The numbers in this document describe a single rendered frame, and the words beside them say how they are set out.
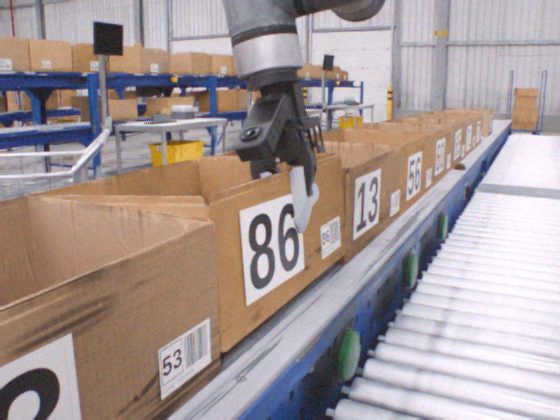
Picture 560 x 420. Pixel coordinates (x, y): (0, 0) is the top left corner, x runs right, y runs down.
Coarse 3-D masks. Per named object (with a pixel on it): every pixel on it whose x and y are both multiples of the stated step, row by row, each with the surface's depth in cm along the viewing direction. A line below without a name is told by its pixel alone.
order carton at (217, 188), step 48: (48, 192) 68; (96, 192) 76; (144, 192) 85; (192, 192) 97; (240, 192) 57; (288, 192) 68; (336, 192) 84; (240, 240) 57; (240, 288) 58; (288, 288) 69; (240, 336) 58
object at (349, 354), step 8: (352, 336) 72; (344, 344) 71; (352, 344) 71; (344, 352) 70; (352, 352) 71; (344, 360) 70; (352, 360) 72; (344, 368) 70; (352, 368) 72; (344, 376) 71
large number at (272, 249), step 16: (256, 208) 60; (272, 208) 64; (288, 208) 68; (240, 224) 57; (256, 224) 60; (272, 224) 64; (288, 224) 68; (256, 240) 60; (272, 240) 64; (288, 240) 68; (256, 256) 60; (272, 256) 64; (288, 256) 68; (256, 272) 60; (272, 272) 64; (288, 272) 68; (256, 288) 60; (272, 288) 64
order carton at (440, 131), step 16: (352, 128) 173; (368, 128) 190; (384, 128) 199; (400, 128) 197; (416, 128) 194; (432, 128) 191; (448, 128) 176; (448, 144) 180; (432, 160) 156; (432, 176) 158
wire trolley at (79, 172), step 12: (108, 132) 191; (96, 144) 149; (0, 156) 190; (12, 156) 191; (24, 156) 192; (36, 156) 194; (48, 156) 195; (84, 156) 149; (48, 168) 196; (72, 168) 149; (84, 168) 186; (0, 180) 142; (36, 180) 145; (84, 180) 182; (24, 192) 196
